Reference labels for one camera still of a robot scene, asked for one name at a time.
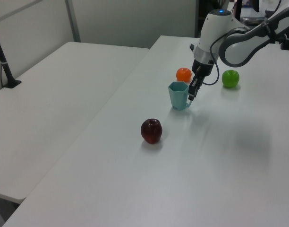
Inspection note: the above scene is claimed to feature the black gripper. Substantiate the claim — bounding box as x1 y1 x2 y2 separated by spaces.
187 59 215 101

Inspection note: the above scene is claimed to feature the light blue hexagonal mug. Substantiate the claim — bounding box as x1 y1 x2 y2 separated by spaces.
168 81 194 112

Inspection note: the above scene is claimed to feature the orange fruit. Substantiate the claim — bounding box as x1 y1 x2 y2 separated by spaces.
176 67 192 83

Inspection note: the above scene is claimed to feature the green apple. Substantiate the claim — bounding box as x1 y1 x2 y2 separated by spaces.
221 69 240 89

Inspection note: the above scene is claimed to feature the dark red apple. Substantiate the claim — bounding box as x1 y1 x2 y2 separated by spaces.
140 118 163 145

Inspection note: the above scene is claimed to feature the white side table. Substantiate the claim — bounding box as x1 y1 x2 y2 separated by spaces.
0 42 150 204

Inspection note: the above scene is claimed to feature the black pole with base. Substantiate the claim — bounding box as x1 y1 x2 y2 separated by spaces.
0 23 22 89

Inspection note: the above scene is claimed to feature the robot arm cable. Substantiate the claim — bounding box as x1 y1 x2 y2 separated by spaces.
202 27 250 86

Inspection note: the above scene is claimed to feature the black mount clamp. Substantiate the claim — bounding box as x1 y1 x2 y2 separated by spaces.
279 33 289 51

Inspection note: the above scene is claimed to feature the grey partition post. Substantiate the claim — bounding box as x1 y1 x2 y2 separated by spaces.
65 0 82 44

